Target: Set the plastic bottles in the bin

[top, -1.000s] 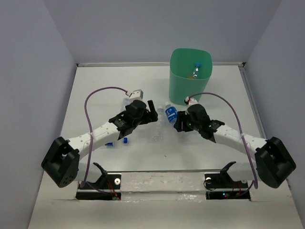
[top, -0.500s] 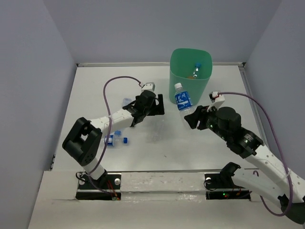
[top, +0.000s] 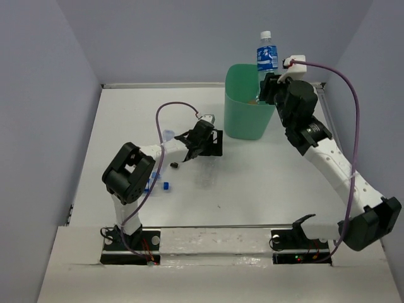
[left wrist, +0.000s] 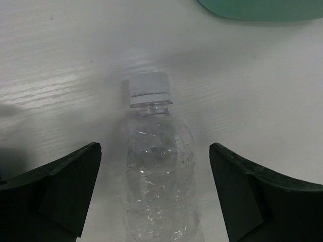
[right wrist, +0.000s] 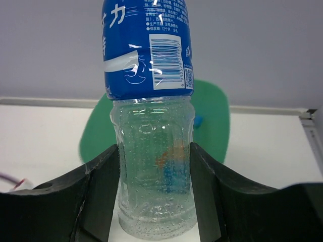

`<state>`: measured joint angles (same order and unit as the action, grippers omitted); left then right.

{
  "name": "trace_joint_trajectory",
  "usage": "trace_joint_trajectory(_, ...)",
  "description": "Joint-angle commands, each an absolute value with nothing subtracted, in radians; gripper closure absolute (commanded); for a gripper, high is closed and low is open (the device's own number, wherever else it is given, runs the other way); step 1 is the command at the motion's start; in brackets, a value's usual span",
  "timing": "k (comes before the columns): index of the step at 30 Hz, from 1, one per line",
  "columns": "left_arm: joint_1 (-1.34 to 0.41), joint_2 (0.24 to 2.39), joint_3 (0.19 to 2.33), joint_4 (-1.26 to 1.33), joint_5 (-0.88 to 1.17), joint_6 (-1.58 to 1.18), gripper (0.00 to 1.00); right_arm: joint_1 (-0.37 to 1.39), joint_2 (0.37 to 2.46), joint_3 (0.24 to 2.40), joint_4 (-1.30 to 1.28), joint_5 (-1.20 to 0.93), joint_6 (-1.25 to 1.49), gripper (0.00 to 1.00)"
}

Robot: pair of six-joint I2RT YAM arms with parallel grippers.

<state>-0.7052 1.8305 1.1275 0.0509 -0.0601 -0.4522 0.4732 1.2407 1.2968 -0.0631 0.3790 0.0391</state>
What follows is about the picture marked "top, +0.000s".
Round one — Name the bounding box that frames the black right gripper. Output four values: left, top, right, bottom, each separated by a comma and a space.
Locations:
259, 72, 297, 128

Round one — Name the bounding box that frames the clear bottle white cap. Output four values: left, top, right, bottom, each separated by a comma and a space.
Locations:
195, 157, 220, 189

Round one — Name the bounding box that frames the white-cap blue-label drink bottle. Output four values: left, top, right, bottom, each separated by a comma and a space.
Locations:
256, 30, 278, 102

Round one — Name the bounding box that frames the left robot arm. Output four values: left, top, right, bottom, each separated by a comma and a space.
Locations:
102, 114, 223, 249

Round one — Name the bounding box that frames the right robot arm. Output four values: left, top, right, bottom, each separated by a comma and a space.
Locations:
259, 73, 402, 251

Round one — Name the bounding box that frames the green plastic bin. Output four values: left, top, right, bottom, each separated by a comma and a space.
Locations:
224, 64, 275, 140

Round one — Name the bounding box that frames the black-label clear bottle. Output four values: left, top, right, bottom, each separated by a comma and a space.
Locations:
170, 162, 179, 169

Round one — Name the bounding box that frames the clear bottle blue cap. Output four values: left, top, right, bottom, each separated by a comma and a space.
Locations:
158, 129, 175, 154

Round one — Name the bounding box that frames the small blue-label bottle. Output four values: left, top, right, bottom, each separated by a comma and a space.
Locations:
143, 171, 171, 196

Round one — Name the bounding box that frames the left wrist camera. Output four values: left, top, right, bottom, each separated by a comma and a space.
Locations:
199, 114, 215, 125

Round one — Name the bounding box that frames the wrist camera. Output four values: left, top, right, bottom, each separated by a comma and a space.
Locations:
199, 114, 215, 125
277, 55, 307, 83

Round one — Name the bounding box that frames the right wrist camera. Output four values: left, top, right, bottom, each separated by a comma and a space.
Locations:
277, 55, 307, 83

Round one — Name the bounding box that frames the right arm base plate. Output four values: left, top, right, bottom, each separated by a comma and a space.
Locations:
268, 214, 332, 265

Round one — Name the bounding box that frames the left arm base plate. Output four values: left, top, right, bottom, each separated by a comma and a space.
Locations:
100, 227, 161, 266

